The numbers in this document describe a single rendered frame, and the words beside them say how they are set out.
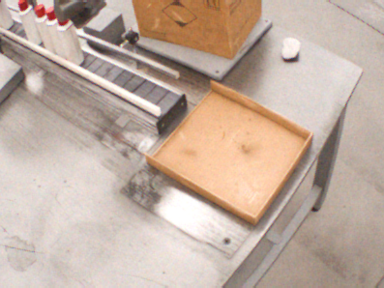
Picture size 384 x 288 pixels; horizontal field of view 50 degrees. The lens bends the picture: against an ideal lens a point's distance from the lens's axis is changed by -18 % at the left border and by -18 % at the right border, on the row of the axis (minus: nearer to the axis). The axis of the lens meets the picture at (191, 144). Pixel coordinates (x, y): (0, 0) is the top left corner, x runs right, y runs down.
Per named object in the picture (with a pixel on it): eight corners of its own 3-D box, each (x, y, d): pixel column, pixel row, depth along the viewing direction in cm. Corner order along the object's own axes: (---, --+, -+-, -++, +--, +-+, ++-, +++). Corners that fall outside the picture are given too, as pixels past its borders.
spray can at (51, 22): (55, 58, 134) (39, 13, 117) (67, 47, 136) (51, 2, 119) (64, 63, 131) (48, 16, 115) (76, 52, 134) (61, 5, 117)
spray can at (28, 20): (28, 45, 141) (12, 4, 124) (39, 36, 143) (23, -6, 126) (35, 49, 139) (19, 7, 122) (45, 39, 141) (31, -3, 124)
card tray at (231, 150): (146, 162, 114) (143, 153, 111) (212, 89, 125) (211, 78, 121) (254, 225, 101) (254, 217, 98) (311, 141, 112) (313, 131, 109)
